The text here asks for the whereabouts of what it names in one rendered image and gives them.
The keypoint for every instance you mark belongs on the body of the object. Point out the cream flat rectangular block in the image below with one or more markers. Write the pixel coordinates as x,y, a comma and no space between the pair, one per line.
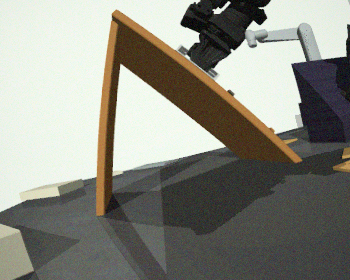
51,190

